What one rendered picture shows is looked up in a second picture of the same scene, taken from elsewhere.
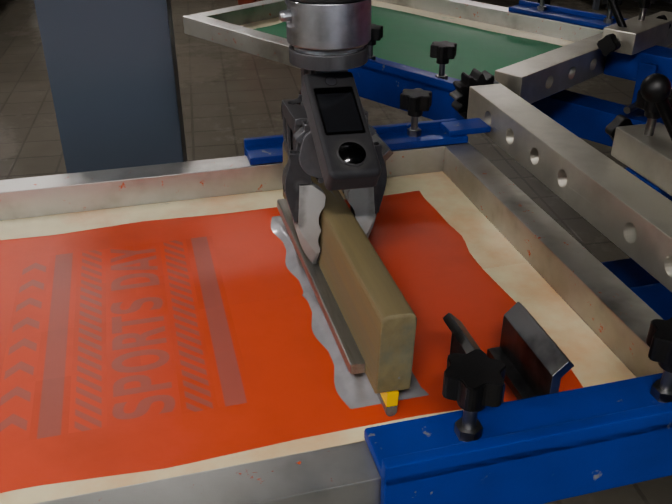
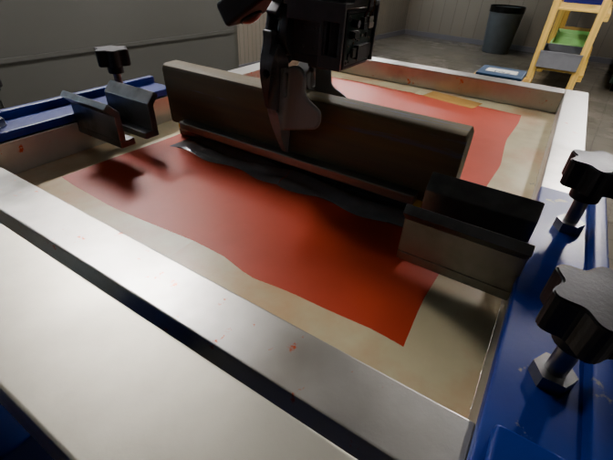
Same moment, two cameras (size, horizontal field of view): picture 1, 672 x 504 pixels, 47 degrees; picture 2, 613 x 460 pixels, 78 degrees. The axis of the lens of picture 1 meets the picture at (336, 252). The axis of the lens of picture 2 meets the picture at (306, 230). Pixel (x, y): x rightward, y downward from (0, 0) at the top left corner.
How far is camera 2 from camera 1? 1.04 m
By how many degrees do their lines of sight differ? 102
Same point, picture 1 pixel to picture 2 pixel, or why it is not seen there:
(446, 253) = (245, 243)
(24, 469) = not seen: hidden behind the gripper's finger
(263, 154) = (549, 195)
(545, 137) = (153, 349)
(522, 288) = (137, 235)
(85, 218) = (527, 153)
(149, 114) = not seen: outside the picture
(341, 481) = not seen: hidden behind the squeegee
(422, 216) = (329, 287)
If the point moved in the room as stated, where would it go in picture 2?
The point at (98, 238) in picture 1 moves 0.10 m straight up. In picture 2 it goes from (484, 147) to (508, 76)
